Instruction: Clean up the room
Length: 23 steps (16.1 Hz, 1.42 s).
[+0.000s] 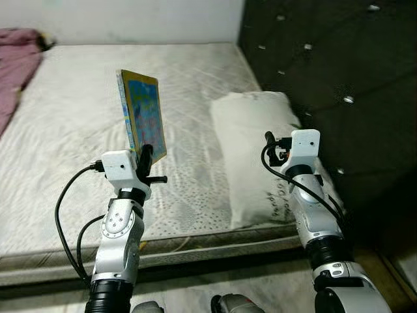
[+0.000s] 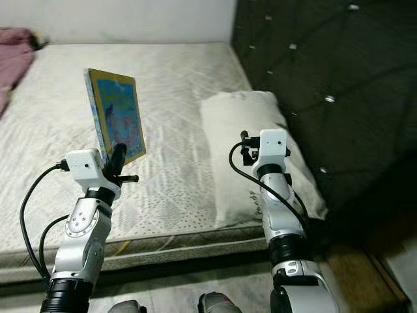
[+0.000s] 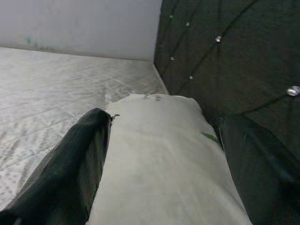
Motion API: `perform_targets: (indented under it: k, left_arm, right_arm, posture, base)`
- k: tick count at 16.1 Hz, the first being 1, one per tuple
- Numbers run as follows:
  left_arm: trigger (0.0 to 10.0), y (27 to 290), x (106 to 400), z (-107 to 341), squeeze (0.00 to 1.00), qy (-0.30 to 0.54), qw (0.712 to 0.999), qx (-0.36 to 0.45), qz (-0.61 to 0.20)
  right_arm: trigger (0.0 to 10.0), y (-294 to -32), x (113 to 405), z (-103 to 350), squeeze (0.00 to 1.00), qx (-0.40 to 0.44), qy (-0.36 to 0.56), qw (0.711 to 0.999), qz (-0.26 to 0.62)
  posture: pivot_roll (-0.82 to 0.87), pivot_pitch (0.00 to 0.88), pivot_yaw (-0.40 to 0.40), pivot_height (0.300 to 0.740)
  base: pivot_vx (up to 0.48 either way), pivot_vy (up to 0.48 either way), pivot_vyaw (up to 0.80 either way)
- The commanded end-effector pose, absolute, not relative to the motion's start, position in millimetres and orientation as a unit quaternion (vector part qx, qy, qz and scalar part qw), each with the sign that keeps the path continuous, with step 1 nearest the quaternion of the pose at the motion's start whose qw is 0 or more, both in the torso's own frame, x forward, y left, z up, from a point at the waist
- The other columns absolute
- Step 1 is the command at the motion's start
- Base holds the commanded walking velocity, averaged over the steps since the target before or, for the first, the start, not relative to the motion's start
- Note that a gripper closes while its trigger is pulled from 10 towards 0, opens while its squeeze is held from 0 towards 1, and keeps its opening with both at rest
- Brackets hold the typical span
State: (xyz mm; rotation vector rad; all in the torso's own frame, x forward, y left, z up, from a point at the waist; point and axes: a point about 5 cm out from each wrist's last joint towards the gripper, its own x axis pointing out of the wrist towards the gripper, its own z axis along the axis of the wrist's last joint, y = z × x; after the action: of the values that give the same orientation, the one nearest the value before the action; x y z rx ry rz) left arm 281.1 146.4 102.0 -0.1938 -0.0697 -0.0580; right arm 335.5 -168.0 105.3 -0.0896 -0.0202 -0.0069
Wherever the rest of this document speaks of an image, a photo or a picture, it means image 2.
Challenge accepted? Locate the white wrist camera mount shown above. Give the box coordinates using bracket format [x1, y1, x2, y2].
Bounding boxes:
[65, 150, 119, 200]
[259, 128, 291, 173]

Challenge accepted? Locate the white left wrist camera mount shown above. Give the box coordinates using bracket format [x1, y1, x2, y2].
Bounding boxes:
[65, 150, 119, 200]

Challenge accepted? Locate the white quilted mattress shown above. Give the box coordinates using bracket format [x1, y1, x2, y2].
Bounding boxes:
[0, 42, 268, 258]

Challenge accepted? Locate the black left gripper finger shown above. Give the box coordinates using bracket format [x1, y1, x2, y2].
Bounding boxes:
[104, 143, 128, 181]

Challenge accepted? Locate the purple cartoon mouse quilt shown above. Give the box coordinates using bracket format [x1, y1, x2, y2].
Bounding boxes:
[0, 26, 48, 115]

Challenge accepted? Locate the grey bed base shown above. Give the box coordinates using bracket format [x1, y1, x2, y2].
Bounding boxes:
[0, 235, 274, 284]

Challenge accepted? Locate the white pillow with lettering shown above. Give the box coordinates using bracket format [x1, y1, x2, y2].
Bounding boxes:
[199, 91, 328, 229]

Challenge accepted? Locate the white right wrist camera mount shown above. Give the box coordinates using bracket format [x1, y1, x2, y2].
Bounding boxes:
[259, 128, 291, 173]

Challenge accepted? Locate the yellow blue children's book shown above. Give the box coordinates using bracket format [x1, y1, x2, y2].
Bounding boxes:
[83, 68, 147, 165]

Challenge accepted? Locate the grey robot right leg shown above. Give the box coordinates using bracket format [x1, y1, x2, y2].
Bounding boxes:
[199, 292, 248, 313]

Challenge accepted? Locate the brown floor mat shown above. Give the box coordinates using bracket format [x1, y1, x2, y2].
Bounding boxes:
[326, 241, 411, 313]

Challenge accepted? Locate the black tufted headboard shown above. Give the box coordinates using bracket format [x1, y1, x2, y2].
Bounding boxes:
[231, 0, 417, 222]

